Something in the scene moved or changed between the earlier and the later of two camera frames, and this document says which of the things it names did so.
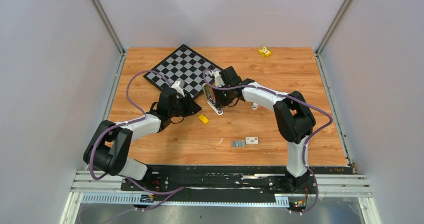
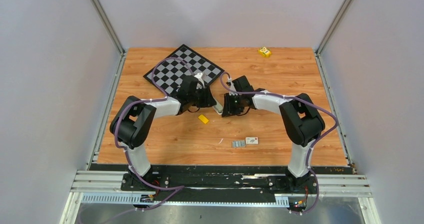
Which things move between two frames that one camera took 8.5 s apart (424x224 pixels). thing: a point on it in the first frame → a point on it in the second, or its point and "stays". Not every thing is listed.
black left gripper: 191,108 → 208,100
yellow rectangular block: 203,118 stays
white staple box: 252,140 stays
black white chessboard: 185,65 stays
